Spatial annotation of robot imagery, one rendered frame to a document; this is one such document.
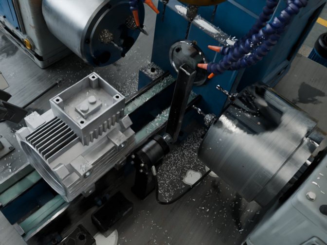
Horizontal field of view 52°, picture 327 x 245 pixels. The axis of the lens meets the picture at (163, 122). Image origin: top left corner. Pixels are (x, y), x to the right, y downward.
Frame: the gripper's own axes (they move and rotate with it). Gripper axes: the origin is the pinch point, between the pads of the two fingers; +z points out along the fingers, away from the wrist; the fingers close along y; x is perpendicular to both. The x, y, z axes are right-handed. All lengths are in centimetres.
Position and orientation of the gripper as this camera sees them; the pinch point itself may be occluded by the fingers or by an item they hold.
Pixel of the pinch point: (2, 103)
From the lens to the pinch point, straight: 67.8
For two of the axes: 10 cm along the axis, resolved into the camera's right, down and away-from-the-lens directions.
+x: -6.5, 7.6, -0.1
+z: 2.4, 2.2, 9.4
